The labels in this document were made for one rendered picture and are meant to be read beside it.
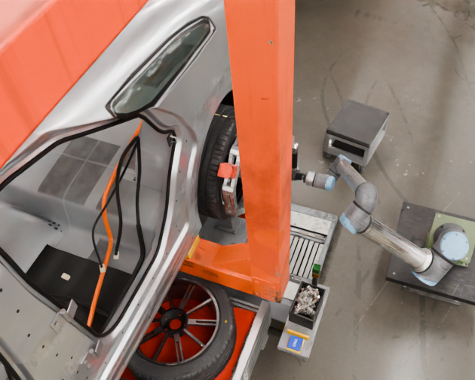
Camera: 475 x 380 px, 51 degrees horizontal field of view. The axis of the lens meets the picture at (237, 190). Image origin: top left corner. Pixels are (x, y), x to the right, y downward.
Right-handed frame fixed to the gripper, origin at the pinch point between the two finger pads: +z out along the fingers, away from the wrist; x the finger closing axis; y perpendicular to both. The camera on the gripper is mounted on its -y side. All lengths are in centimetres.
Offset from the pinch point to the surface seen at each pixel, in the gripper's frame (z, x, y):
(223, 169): 11, 0, -66
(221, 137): 18, 15, -59
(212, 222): 38, -46, 12
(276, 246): -29, -25, -89
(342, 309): -60, -78, 14
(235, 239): 18, -52, 7
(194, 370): -1, -101, -80
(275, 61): -31, 45, -162
